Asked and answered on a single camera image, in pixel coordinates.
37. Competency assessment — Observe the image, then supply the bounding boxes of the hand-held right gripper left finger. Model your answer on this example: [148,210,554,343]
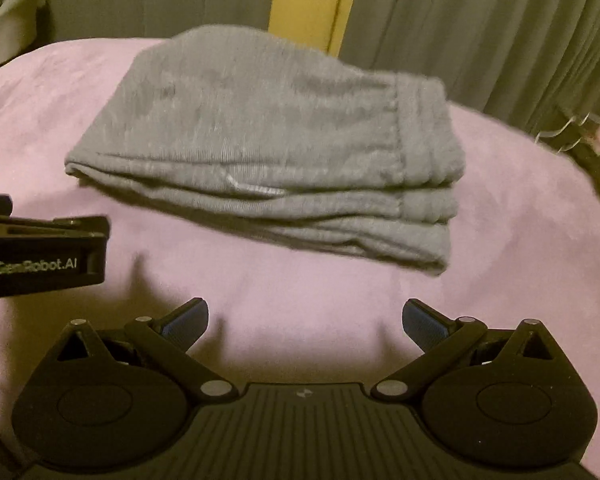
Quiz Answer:
[55,298,234,401]

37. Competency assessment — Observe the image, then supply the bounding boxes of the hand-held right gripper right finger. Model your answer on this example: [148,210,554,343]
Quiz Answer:
[372,299,557,401]

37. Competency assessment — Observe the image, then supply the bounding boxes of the grey pants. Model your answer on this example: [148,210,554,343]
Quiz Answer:
[64,24,468,278]

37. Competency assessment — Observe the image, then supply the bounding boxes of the white cable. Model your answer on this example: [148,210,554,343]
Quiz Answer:
[536,111,600,150]

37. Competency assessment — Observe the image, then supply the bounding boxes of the pink bed blanket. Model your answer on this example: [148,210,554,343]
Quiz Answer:
[0,35,600,480]

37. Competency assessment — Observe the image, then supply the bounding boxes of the white plush chair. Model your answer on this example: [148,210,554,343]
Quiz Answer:
[0,0,45,80]

